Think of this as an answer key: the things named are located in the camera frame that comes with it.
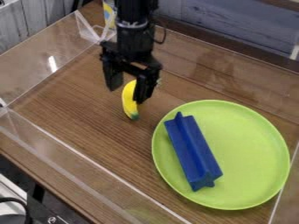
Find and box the green round plate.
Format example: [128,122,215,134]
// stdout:
[152,100,291,210]

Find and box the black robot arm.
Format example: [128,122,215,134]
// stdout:
[100,0,163,104]

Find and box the blue plastic block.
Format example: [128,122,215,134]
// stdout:
[163,112,223,192]

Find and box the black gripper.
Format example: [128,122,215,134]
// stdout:
[100,21,163,104]

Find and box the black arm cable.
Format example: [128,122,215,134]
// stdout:
[152,25,168,46]

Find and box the yellow toy banana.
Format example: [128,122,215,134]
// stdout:
[122,80,139,120]

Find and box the white labelled canister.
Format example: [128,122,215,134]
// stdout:
[103,0,116,30]

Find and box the clear acrylic corner bracket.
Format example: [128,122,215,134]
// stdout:
[75,10,118,45]

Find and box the clear acrylic front wall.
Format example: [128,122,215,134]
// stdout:
[0,99,191,224]

